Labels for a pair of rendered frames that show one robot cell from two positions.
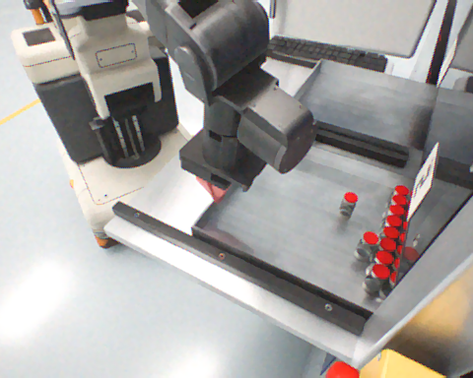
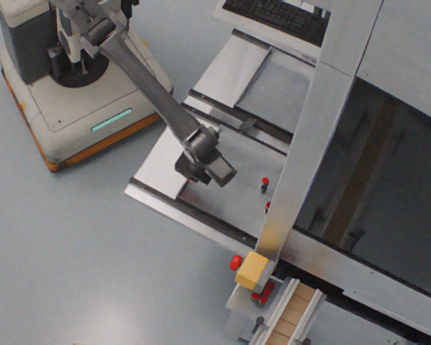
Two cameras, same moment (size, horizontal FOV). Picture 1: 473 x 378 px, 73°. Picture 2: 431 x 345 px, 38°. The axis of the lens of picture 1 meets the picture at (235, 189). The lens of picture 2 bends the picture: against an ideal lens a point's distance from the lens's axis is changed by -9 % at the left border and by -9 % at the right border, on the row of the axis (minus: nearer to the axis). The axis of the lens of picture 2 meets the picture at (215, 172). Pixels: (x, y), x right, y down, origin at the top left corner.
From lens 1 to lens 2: 140 cm
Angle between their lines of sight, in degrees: 16
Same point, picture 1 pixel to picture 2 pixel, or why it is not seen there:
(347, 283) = (256, 227)
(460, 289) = (263, 234)
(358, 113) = (291, 103)
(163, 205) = (156, 177)
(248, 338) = (201, 264)
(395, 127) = not seen: hidden behind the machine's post
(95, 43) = not seen: hidden behind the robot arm
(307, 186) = (245, 167)
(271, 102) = (218, 165)
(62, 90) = (31, 27)
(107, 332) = (70, 253)
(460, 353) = (272, 251)
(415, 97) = not seen: hidden behind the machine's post
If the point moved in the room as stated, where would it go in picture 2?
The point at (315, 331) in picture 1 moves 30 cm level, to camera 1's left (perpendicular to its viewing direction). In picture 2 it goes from (237, 248) to (126, 245)
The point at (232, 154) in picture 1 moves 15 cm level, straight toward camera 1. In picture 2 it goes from (201, 170) to (202, 225)
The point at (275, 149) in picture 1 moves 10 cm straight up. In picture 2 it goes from (219, 181) to (222, 162)
